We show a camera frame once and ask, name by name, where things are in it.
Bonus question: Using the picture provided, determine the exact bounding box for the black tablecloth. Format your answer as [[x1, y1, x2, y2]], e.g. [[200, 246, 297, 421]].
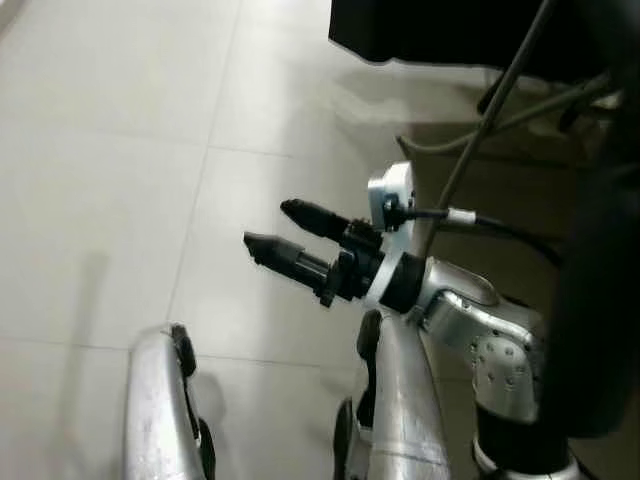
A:
[[328, 0, 640, 441]]

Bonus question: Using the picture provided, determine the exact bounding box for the dark metal folding table frame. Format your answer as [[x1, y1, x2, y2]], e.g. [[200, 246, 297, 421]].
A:
[[395, 0, 626, 261]]

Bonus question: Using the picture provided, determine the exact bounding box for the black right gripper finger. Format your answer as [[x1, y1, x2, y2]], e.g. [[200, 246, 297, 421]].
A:
[[243, 232, 336, 293], [280, 198, 353, 241]]

